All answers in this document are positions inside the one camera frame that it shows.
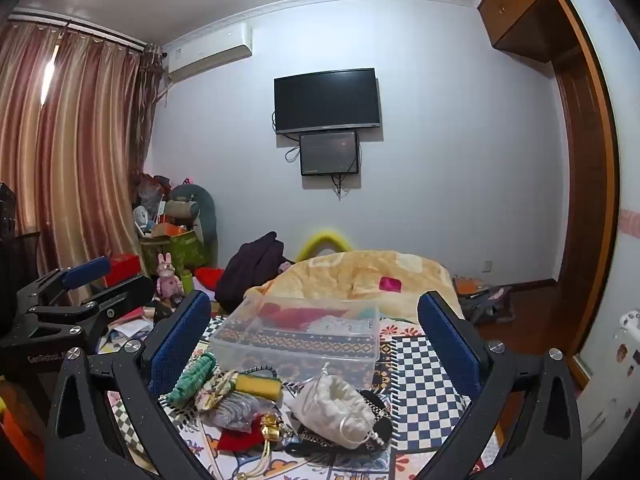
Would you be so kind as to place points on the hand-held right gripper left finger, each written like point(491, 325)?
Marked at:
point(180, 342)

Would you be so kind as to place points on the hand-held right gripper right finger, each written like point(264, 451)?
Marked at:
point(445, 342)

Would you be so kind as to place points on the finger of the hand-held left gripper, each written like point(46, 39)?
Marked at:
point(120, 295)
point(87, 270)

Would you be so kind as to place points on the green knitted item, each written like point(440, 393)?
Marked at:
point(192, 377)

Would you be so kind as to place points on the floral fabric pouch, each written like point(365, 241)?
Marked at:
point(212, 392)

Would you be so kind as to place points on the silver glitter pouch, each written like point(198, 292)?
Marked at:
point(237, 410)

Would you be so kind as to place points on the yellow and green sponge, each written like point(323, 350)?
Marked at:
point(257, 386)

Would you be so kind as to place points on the red fabric pouch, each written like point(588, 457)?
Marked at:
point(237, 440)

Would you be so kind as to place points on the clear plastic storage box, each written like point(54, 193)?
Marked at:
point(295, 355)

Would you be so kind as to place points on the gold tassel ornament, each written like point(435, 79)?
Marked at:
point(271, 430)

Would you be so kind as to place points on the red box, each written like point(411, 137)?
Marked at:
point(122, 267)

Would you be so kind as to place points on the pile of papers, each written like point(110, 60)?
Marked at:
point(127, 330)

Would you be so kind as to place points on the pink rabbit toy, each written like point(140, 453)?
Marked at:
point(167, 280)

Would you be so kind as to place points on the patterned bed sheet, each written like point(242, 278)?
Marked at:
point(430, 400)

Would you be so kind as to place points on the grey bag with orange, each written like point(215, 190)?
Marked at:
point(487, 300)

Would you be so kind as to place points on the green tube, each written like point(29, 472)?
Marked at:
point(186, 282)

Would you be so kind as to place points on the green shopping bag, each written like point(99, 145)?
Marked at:
point(175, 252)

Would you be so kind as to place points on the red cushion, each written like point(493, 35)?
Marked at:
point(207, 277)

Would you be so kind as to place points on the teal fabric item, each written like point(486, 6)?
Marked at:
point(365, 314)

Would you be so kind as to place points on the person's orange clothing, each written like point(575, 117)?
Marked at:
point(17, 440)

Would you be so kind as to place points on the pile of household clutter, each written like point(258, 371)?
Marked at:
point(150, 205)

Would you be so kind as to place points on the dark purple jacket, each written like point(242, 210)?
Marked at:
point(250, 270)

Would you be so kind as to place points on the magenta cloth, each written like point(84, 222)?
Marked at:
point(285, 316)

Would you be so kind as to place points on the grey shark plush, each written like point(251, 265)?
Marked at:
point(197, 210)

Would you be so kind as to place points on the white lace item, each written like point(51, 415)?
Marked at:
point(327, 324)

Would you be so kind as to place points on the striped pink curtain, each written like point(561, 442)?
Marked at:
point(75, 150)

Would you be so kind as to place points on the yellow plush blanket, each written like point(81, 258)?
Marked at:
point(345, 272)

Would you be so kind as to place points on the brown wooden door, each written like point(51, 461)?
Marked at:
point(585, 200)

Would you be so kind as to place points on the white sliding wardrobe door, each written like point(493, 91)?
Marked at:
point(622, 170)

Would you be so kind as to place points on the white air conditioner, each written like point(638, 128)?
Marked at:
point(210, 52)

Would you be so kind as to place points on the wooden overhead cabinet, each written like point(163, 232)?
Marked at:
point(525, 5)

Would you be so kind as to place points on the white wall socket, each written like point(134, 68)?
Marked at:
point(487, 266)

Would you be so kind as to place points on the small black wall monitor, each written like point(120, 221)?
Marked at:
point(329, 152)

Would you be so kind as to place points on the white curtain rail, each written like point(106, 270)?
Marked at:
point(80, 27)

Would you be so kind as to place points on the large black wall television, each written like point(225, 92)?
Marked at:
point(327, 100)

